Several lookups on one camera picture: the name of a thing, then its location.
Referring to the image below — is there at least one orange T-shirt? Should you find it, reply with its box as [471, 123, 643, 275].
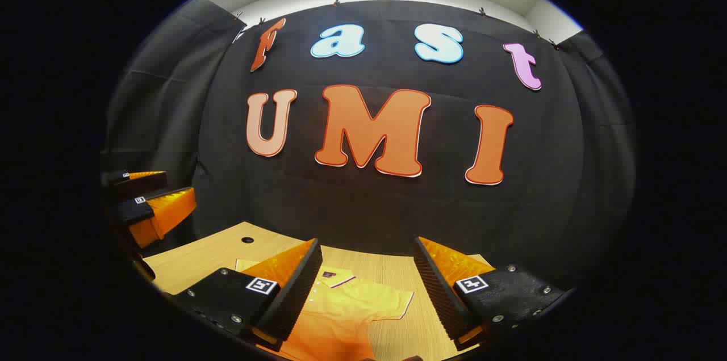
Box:
[235, 258, 415, 361]

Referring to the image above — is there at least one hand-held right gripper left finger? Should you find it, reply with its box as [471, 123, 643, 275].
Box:
[173, 238, 323, 352]

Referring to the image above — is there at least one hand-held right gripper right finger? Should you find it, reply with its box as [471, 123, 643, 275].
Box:
[413, 236, 574, 351]

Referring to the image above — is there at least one black backdrop cloth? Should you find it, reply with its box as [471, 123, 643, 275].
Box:
[101, 0, 637, 293]

